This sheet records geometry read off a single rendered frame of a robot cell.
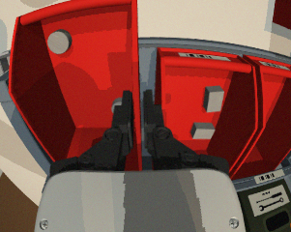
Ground grey disc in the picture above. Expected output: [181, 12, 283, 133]
[111, 98, 122, 113]
[47, 29, 73, 54]

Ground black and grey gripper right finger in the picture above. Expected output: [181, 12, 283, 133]
[143, 90, 229, 176]

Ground grey metal shelf rack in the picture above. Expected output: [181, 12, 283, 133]
[0, 37, 291, 194]

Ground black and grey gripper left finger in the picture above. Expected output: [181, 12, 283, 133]
[49, 90, 134, 177]

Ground small grey block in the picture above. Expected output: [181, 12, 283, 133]
[190, 122, 215, 139]
[203, 86, 224, 113]

